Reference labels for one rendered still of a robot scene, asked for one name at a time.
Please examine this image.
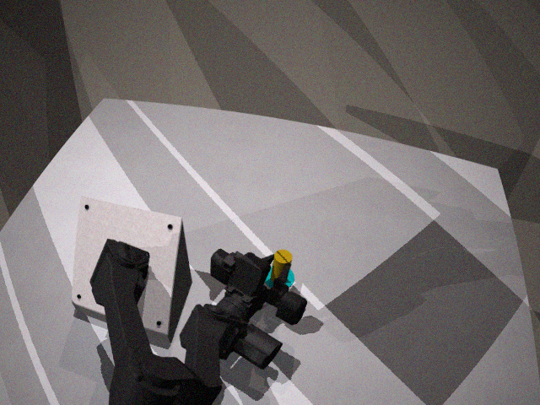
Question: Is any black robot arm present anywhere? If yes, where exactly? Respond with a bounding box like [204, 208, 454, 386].
[89, 239, 283, 405]

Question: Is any yellow cylinder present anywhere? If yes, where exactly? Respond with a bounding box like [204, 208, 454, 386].
[271, 249, 293, 282]

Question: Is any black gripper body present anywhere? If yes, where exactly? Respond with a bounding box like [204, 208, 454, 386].
[210, 249, 307, 326]

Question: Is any cyan circle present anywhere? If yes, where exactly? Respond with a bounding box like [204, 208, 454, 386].
[265, 267, 294, 288]

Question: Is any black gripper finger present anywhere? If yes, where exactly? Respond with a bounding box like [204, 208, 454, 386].
[262, 254, 274, 264]
[273, 263, 292, 292]

